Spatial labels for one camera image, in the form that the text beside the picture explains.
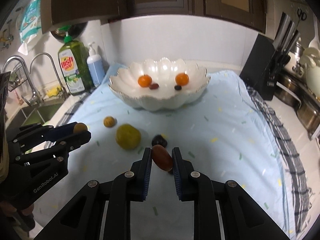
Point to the white scalloped ceramic bowl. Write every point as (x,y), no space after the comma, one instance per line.
(160,100)

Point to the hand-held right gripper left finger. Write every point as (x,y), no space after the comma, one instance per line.
(147,172)

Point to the black kitchen shears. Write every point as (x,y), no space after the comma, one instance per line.
(278,61)

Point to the small dark grape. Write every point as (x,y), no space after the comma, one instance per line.
(178,87)

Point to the green dish soap bottle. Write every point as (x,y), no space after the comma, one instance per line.
(73,67)

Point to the hanging paper towel package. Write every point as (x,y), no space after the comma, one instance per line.
(30,22)

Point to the metal strainer pan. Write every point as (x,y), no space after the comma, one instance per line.
(75,32)

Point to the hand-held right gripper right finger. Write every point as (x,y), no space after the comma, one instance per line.
(177,175)

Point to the green citrus fruit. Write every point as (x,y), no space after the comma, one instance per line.
(128,136)

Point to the dark brown window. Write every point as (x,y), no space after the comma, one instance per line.
(160,0)

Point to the thin chrome faucet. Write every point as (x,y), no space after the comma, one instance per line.
(56,72)

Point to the blue pump soap bottle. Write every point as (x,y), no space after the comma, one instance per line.
(95,68)

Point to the black knife block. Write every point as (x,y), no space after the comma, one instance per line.
(260,67)

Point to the red grape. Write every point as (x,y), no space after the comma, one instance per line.
(154,86)
(162,160)

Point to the yellow sponge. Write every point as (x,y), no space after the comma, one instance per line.
(53,92)

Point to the grey checkered cloth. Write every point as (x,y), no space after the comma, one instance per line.
(287,140)

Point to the orange tangerine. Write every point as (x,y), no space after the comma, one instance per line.
(182,79)
(145,80)

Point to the cream ceramic pot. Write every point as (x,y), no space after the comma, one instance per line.
(314,75)

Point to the white ladle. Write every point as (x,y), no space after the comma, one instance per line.
(314,46)

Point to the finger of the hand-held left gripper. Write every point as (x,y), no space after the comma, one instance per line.
(77,140)
(60,130)

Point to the small brown longan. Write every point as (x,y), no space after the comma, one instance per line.
(80,128)
(109,121)

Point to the light blue speckled towel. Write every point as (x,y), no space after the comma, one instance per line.
(212,142)

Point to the person's left hand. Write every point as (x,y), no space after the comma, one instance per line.
(8,208)

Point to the brass wall taps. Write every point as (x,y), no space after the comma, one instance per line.
(6,38)

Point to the steel kitchen sink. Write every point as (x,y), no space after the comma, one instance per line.
(37,113)

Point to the hanging black scissors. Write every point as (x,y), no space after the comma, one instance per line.
(302,15)

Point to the tall chrome faucet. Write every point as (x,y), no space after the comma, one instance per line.
(32,90)

